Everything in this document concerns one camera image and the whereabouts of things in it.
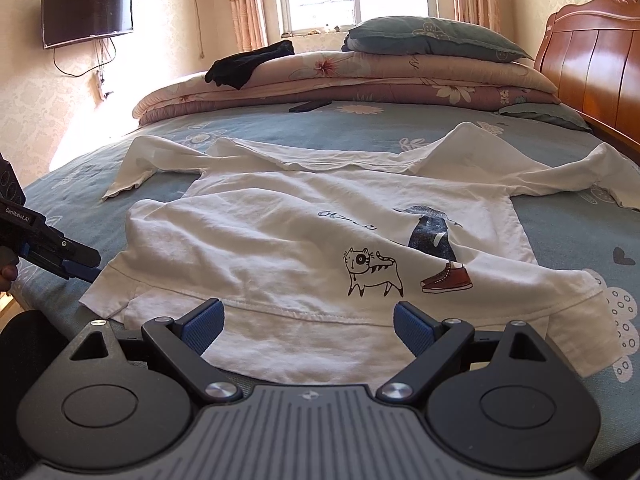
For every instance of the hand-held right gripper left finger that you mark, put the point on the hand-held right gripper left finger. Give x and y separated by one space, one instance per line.
207 327

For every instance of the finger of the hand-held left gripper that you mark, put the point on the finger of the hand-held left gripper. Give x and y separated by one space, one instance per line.
70 251
80 272

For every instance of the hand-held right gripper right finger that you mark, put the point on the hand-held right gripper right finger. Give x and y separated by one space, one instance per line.
415 330

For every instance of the white printed t-shirt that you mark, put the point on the white printed t-shirt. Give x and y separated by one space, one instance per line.
275 240

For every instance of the person's left hand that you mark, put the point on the person's left hand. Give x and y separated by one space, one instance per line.
7 277

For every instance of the white power strip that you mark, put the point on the white power strip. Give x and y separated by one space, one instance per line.
100 87

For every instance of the blue floral bed sheet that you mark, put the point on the blue floral bed sheet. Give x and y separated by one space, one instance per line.
350 125

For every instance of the black phone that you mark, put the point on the black phone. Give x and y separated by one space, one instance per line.
310 106

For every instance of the black garment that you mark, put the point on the black garment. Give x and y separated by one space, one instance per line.
240 67

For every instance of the flat blue-grey pillow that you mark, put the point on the flat blue-grey pillow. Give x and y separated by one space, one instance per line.
545 116

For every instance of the folded pink floral quilt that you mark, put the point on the folded pink floral quilt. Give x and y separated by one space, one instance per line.
375 72

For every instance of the plump blue-grey pillow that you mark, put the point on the plump blue-grey pillow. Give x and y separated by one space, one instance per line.
435 35

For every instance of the wooden headboard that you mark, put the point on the wooden headboard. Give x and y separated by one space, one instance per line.
590 60

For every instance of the wall television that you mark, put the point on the wall television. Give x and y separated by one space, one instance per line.
87 12

